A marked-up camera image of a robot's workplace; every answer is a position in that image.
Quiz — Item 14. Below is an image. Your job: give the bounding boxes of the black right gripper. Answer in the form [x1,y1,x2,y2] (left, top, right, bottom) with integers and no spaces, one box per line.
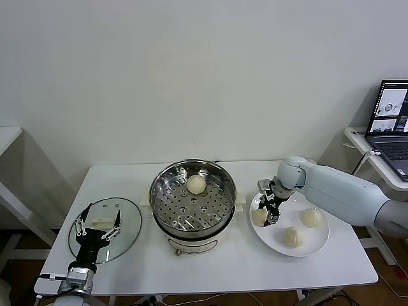
[258,187,287,228]

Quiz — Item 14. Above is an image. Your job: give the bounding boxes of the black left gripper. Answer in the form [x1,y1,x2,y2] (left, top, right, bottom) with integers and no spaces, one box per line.
[69,204,124,268]

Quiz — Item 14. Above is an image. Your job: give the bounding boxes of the white steamed baozi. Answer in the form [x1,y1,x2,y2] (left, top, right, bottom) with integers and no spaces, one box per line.
[301,207,326,229]
[252,208,270,228]
[282,226,307,248]
[186,174,207,194]

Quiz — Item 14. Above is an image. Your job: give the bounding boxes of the round glass pot lid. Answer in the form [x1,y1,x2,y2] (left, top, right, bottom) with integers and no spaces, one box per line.
[68,196,143,265]

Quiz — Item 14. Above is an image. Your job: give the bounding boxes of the stainless steel steamer basket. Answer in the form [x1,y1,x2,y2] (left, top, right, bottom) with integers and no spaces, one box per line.
[140,159,247,238]

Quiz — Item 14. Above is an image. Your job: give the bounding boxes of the white round plate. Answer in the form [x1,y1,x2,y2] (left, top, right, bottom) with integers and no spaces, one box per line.
[249,186,331,258]

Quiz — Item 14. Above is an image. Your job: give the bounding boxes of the white power strip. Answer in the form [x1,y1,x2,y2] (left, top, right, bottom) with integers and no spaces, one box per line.
[140,295,164,306]

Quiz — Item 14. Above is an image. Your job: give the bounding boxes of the white laptop side table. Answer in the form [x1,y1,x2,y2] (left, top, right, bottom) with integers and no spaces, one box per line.
[343,126,408,267]

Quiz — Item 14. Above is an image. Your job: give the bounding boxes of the grey open laptop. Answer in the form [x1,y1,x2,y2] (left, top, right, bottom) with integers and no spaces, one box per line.
[365,78,408,182]

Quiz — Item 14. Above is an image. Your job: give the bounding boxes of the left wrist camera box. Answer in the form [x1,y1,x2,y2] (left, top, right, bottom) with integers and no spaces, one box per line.
[39,272,69,282]

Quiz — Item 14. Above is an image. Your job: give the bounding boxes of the black cable with white plug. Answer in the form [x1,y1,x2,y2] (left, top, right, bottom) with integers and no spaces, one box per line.
[352,149,383,176]

